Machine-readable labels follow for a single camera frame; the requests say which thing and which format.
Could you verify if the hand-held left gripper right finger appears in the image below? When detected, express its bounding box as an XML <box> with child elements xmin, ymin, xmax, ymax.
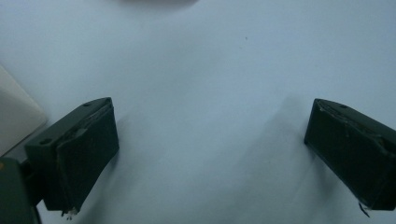
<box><xmin>304</xmin><ymin>98</ymin><xmax>396</xmax><ymax>217</ymax></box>

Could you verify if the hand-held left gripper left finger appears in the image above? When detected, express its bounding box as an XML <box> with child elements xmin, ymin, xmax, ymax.
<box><xmin>24</xmin><ymin>96</ymin><xmax>120</xmax><ymax>217</ymax></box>

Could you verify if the white box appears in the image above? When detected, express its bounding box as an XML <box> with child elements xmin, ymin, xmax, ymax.
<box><xmin>0</xmin><ymin>64</ymin><xmax>49</xmax><ymax>157</ymax></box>

